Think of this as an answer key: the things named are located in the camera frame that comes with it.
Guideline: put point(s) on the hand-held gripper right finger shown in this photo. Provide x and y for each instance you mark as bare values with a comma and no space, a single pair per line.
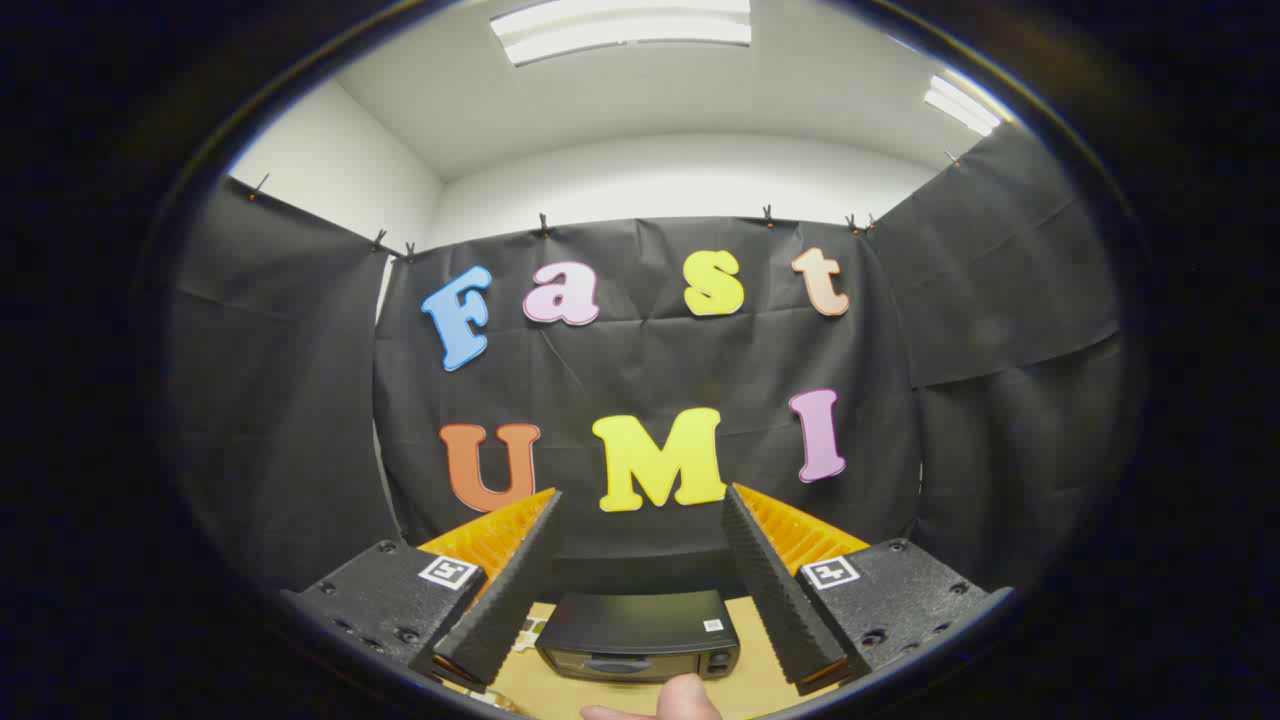
770,590

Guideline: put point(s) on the wide ceiling light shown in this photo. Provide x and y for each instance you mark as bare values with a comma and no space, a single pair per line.
620,30

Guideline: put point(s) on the black toaster oven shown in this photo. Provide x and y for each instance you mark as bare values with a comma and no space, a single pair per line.
640,620

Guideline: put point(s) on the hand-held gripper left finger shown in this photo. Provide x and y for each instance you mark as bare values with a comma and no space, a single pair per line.
510,590

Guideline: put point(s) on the narrow ceiling light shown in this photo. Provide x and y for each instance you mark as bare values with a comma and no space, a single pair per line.
962,105

